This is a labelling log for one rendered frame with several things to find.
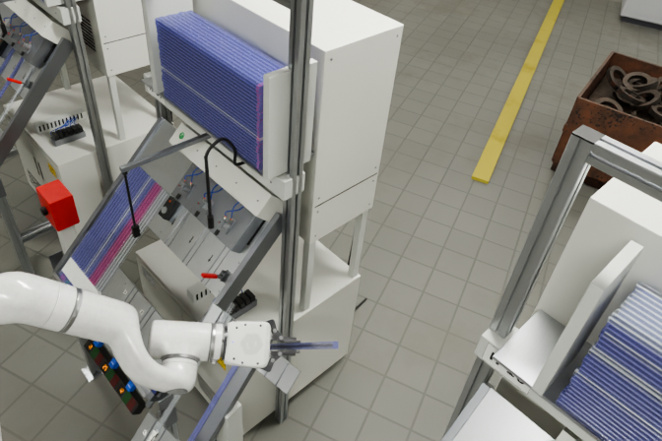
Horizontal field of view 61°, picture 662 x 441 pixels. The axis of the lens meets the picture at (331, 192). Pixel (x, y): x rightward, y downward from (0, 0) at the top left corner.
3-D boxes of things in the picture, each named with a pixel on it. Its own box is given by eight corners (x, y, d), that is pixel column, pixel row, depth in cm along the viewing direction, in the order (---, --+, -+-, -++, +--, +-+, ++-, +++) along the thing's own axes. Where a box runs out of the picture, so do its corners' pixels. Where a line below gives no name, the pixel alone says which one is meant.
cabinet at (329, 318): (237, 447, 239) (233, 362, 199) (152, 341, 275) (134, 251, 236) (346, 360, 276) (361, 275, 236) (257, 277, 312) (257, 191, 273)
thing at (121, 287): (156, 394, 179) (149, 394, 176) (64, 273, 213) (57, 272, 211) (189, 346, 178) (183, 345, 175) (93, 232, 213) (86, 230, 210)
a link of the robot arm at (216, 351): (208, 363, 122) (222, 364, 122) (212, 322, 124) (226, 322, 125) (207, 363, 130) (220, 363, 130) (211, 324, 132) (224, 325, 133)
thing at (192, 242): (227, 300, 179) (217, 298, 175) (124, 195, 214) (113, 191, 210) (286, 216, 178) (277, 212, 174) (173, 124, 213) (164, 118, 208)
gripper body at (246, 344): (218, 366, 122) (269, 368, 125) (223, 318, 125) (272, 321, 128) (216, 365, 129) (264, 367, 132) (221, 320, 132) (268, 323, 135)
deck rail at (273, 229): (163, 401, 180) (149, 402, 175) (160, 397, 181) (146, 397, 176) (291, 220, 177) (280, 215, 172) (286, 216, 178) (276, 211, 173)
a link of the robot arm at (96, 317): (62, 361, 101) (203, 392, 119) (81, 280, 110) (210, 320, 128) (40, 373, 106) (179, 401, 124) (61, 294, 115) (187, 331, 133)
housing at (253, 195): (281, 227, 179) (256, 217, 167) (194, 155, 205) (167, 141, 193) (295, 207, 179) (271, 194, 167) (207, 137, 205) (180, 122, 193)
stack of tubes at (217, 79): (259, 171, 160) (260, 88, 143) (164, 95, 187) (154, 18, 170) (294, 156, 167) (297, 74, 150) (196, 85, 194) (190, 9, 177)
